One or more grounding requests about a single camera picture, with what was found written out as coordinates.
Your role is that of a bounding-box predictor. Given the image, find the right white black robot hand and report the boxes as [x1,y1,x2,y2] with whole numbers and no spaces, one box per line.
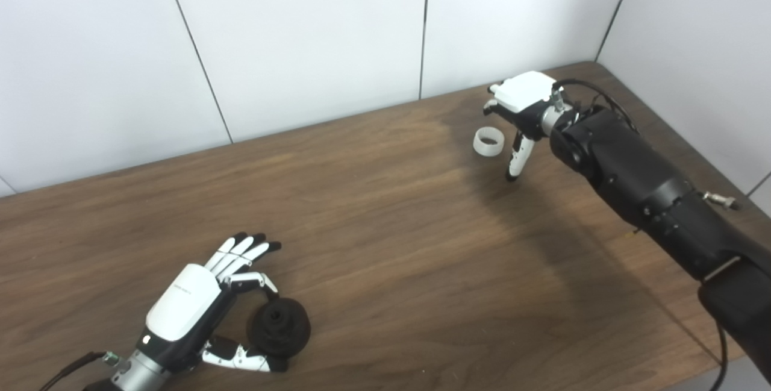
[482,71,558,182]

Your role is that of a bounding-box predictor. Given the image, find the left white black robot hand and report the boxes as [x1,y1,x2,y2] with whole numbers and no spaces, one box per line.
[137,233,289,374]

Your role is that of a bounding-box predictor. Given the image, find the white toothed plastic ring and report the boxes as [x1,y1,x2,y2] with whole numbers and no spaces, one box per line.
[473,127,504,157]

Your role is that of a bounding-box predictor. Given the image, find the round black plastic part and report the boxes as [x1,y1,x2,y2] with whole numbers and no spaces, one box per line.
[247,298,312,358]

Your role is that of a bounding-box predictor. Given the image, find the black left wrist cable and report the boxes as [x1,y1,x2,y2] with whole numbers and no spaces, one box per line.
[39,351,107,391]

